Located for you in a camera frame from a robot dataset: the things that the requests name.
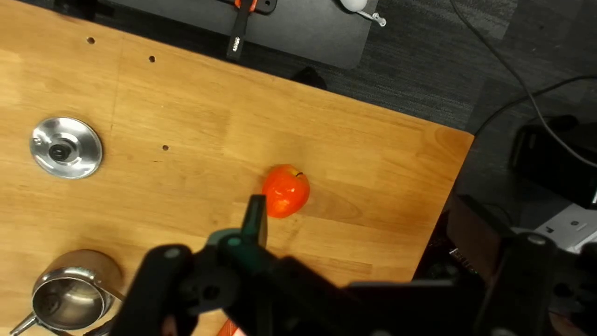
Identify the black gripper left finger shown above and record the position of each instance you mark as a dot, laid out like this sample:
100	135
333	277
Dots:
245	244

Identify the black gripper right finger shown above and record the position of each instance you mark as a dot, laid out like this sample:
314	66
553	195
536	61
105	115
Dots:
478	236

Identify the round silver kettle lid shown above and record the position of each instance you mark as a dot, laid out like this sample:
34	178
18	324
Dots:
66	148

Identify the small silver metal kettle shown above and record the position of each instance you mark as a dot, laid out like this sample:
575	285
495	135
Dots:
77	290

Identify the red orange tomato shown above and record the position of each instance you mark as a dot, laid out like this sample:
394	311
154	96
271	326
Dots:
286	191

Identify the orange handled clamp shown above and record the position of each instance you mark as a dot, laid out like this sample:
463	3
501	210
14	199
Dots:
245	8

